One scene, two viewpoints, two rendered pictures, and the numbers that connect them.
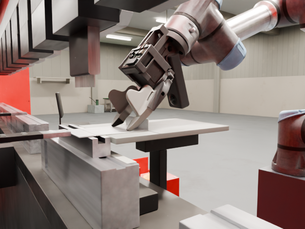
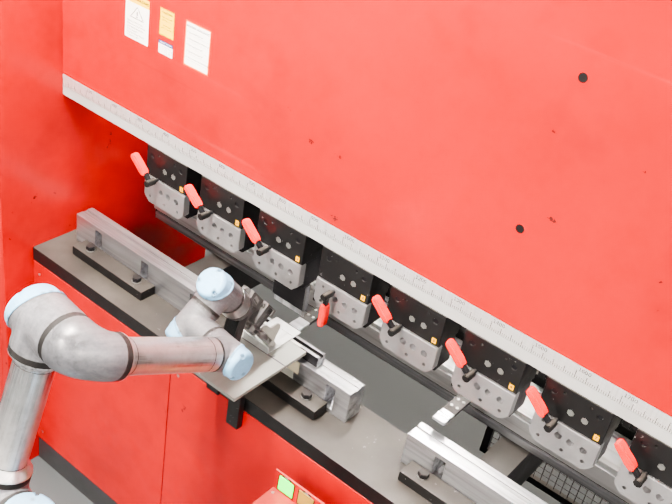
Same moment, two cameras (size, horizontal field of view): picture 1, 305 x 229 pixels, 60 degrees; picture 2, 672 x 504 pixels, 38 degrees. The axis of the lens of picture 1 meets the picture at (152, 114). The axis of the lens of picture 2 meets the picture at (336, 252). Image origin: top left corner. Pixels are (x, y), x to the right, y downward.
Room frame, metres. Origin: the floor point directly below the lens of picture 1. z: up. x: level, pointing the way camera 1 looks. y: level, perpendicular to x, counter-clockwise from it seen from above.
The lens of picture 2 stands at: (2.32, -0.56, 2.55)
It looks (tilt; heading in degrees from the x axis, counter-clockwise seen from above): 33 degrees down; 157
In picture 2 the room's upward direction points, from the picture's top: 10 degrees clockwise
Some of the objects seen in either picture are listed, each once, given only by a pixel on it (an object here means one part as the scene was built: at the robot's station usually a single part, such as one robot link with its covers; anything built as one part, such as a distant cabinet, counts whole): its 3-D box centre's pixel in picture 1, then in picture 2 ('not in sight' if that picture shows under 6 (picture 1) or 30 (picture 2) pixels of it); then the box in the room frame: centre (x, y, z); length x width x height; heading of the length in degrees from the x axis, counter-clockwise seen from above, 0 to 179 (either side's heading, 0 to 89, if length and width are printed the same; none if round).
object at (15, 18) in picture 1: (27, 37); (495, 368); (0.95, 0.44, 1.26); 0.15 x 0.09 x 0.17; 34
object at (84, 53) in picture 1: (83, 60); (290, 292); (0.47, 0.12, 1.13); 0.10 x 0.02 x 0.10; 34
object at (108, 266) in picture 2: not in sight; (112, 269); (0.00, -0.26, 0.89); 0.30 x 0.05 x 0.03; 34
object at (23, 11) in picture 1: (39, 26); (421, 323); (0.78, 0.33, 1.26); 0.15 x 0.09 x 0.17; 34
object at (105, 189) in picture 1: (76, 166); (296, 365); (0.52, 0.15, 0.92); 0.39 x 0.06 x 0.10; 34
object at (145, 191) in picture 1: (106, 179); (276, 381); (0.54, 0.09, 0.89); 0.30 x 0.05 x 0.03; 34
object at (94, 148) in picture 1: (80, 137); (291, 341); (0.49, 0.14, 0.98); 0.20 x 0.03 x 0.03; 34
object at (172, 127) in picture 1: (153, 127); (245, 357); (0.55, 0.00, 1.00); 0.26 x 0.18 x 0.01; 124
